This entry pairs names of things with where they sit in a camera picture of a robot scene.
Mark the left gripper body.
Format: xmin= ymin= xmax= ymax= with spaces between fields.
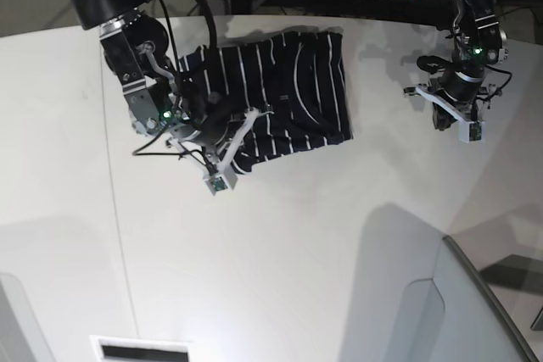
xmin=417 ymin=56 xmax=484 ymax=106

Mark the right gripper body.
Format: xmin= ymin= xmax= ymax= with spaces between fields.
xmin=177 ymin=92 xmax=234 ymax=148

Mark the navy white striped t-shirt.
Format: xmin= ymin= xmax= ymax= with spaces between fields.
xmin=180 ymin=31 xmax=352 ymax=174

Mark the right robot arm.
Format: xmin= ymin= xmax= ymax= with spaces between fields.
xmin=70 ymin=0 xmax=230 ymax=149

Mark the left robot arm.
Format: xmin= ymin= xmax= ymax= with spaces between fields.
xmin=417 ymin=0 xmax=507 ymax=106

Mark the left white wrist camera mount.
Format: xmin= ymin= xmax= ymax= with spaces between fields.
xmin=403 ymin=81 xmax=502 ymax=143

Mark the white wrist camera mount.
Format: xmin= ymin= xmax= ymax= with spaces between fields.
xmin=403 ymin=81 xmax=502 ymax=143
xmin=166 ymin=105 xmax=273 ymax=195

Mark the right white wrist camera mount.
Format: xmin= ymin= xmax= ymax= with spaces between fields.
xmin=166 ymin=105 xmax=273 ymax=195

